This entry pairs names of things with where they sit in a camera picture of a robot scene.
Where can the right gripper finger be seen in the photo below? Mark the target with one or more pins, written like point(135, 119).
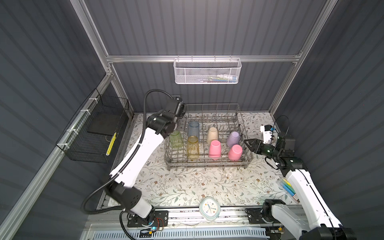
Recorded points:
point(254, 147)
point(253, 141)

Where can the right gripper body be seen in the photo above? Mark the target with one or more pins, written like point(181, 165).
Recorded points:
point(266, 150)

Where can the purple cup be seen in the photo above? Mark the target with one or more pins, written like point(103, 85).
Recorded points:
point(233, 139)

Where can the pink cup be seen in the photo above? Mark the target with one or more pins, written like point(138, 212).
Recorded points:
point(235, 153)
point(215, 150)

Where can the blue textured cup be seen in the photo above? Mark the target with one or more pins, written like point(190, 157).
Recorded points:
point(194, 130)

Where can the green transparent cup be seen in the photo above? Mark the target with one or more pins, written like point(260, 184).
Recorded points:
point(176, 140)

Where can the beige cup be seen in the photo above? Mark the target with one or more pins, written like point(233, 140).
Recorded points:
point(212, 135)

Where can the yellow transparent cup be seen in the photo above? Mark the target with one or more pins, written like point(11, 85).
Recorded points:
point(193, 148)

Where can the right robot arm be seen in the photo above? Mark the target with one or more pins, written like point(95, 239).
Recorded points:
point(321, 223)

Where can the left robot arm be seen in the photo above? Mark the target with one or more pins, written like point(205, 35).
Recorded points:
point(120, 186)

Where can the highlighter pack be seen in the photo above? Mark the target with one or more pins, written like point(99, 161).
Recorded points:
point(286, 185)

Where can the markers in white basket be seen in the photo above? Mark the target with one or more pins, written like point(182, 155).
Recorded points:
point(231, 79)

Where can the black pad in basket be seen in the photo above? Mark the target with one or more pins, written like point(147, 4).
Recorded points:
point(104, 124)

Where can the white square clock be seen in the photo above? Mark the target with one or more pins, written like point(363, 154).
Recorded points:
point(210, 209)

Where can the yellow marker in black basket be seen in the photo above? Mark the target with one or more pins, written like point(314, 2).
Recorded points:
point(111, 144)

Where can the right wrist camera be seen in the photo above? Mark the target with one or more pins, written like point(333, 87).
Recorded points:
point(269, 134)

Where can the white mesh wall basket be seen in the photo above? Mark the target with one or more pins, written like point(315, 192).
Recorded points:
point(187, 71)

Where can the grey wire dish rack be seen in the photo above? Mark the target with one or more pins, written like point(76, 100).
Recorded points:
point(226, 118)

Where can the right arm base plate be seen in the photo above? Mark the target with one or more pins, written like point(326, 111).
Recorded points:
point(255, 216)

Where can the black wire wall basket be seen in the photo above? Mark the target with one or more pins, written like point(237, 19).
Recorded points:
point(79, 145)

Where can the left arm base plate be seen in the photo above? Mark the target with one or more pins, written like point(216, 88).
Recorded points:
point(160, 219)

